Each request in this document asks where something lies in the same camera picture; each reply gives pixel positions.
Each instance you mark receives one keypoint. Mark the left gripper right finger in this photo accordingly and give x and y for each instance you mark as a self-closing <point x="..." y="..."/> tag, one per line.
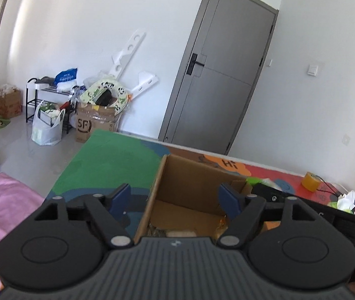
<point x="244" y="213"/>

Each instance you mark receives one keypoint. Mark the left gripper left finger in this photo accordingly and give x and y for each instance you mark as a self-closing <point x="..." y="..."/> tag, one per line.
<point x="106" y="211"/>

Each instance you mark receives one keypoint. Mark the green tissue box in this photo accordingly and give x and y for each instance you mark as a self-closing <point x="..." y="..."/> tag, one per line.
<point x="345" y="202"/>

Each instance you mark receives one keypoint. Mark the colourful cartoon table mat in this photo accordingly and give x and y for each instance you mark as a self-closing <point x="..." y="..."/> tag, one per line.
<point x="107" y="160"/>

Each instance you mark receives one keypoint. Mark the yellow tape roll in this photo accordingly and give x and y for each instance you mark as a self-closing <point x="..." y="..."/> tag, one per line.
<point x="311" y="182"/>

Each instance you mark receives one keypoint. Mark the SF cardboard box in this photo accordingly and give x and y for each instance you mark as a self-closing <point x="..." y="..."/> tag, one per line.
<point x="90" y="118"/>

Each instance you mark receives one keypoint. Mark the white shopping bag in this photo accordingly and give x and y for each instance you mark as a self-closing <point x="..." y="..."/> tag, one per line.
<point x="47" y="124"/>

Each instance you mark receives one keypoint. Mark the black metal shoe rack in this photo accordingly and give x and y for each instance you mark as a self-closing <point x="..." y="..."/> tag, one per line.
<point x="43" y="90"/>

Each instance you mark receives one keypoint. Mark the blue plastic bag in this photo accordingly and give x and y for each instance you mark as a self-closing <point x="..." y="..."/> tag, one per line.
<point x="66" y="76"/>

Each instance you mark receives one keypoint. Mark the small brown cardboard box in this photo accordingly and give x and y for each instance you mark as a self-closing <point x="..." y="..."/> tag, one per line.
<point x="10" y="103"/>

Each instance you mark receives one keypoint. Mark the grey door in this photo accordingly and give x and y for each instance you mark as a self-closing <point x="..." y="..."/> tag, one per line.
<point x="206" y="108"/>

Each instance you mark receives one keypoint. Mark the black door handle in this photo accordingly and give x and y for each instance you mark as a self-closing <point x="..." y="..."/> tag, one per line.
<point x="193" y="62"/>

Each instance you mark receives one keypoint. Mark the white plastic bracket board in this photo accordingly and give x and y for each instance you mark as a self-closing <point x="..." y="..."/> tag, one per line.
<point x="122" y="58"/>

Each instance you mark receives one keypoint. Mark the white wall switch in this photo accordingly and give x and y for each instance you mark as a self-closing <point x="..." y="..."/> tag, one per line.
<point x="313" y="70"/>

